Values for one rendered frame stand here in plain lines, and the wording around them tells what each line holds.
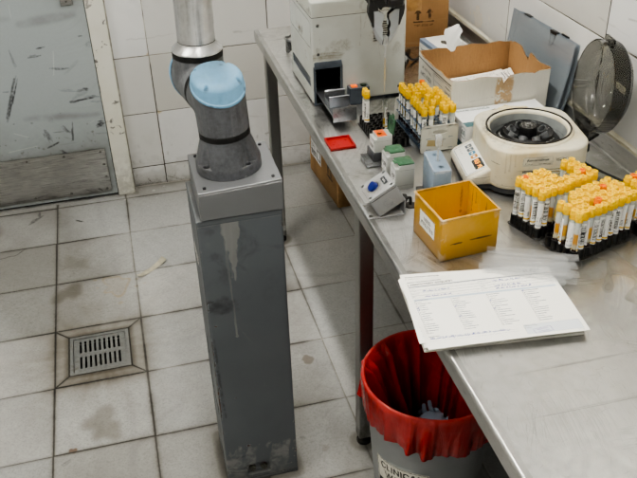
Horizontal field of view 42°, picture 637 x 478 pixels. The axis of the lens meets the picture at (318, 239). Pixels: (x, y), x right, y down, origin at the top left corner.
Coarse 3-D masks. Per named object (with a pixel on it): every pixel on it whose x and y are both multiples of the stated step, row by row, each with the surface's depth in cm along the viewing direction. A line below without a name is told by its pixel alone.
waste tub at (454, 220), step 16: (416, 192) 173; (432, 192) 174; (448, 192) 176; (464, 192) 177; (480, 192) 172; (416, 208) 174; (432, 208) 177; (448, 208) 178; (464, 208) 180; (480, 208) 174; (496, 208) 167; (416, 224) 176; (432, 224) 167; (448, 224) 164; (464, 224) 165; (480, 224) 166; (496, 224) 168; (432, 240) 169; (448, 240) 166; (464, 240) 167; (480, 240) 169; (496, 240) 170; (448, 256) 168
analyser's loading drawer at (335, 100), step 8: (320, 88) 236; (328, 88) 236; (336, 88) 236; (320, 96) 232; (328, 96) 228; (336, 96) 224; (344, 96) 224; (328, 104) 226; (336, 104) 225; (344, 104) 225; (336, 112) 220; (344, 112) 220; (352, 112) 221; (336, 120) 221; (344, 120) 222
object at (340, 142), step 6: (324, 138) 216; (330, 138) 217; (336, 138) 217; (342, 138) 217; (348, 138) 217; (330, 144) 214; (336, 144) 214; (342, 144) 214; (348, 144) 214; (354, 144) 213; (330, 150) 212; (336, 150) 212
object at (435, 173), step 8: (424, 152) 188; (432, 152) 188; (440, 152) 188; (424, 160) 189; (432, 160) 184; (440, 160) 184; (424, 168) 189; (432, 168) 181; (440, 168) 181; (448, 168) 181; (424, 176) 190; (432, 176) 181; (440, 176) 181; (448, 176) 181; (424, 184) 191; (432, 184) 182; (440, 184) 182
